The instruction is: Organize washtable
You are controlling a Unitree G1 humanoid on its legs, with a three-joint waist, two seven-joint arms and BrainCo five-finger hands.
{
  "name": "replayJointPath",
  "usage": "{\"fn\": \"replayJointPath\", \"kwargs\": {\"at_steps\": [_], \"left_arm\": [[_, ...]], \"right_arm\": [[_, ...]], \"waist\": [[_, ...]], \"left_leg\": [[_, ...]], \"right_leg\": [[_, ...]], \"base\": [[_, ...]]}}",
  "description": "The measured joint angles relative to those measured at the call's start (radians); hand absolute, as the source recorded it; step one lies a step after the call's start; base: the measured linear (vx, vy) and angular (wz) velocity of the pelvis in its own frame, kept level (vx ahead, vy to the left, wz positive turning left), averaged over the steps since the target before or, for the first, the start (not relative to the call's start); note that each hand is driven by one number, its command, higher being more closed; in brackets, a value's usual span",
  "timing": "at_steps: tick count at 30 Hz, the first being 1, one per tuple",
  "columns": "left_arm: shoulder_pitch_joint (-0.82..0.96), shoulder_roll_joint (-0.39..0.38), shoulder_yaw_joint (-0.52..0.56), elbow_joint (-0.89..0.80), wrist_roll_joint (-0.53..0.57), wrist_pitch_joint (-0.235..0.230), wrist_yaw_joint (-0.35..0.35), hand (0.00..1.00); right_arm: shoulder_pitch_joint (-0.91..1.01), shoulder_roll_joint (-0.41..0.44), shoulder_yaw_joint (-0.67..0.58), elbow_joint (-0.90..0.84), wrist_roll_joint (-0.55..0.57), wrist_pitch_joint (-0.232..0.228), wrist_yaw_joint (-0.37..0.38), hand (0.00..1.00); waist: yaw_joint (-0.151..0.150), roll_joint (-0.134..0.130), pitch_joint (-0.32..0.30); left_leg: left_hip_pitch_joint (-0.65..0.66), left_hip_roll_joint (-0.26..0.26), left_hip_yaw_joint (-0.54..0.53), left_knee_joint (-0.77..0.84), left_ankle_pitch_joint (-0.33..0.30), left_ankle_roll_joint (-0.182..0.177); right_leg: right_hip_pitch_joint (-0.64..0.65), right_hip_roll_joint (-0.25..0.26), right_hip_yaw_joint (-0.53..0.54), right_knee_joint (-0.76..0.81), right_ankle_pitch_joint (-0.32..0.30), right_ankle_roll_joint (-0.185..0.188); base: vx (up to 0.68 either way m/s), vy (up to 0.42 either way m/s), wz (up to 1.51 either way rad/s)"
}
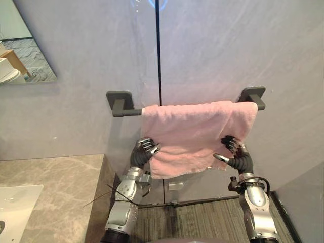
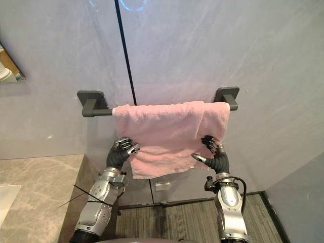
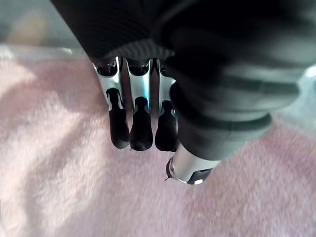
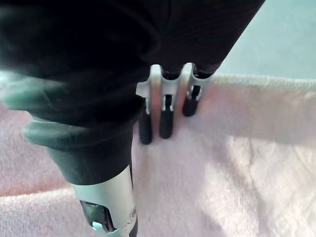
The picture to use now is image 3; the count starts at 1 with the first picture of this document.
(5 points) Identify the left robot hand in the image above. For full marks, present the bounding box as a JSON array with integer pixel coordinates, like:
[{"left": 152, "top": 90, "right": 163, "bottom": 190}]
[{"left": 50, "top": 0, "right": 316, "bottom": 186}]

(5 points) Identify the pink fluffy towel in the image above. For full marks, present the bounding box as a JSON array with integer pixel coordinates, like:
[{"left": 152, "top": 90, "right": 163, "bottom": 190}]
[{"left": 0, "top": 45, "right": 316, "bottom": 237}]

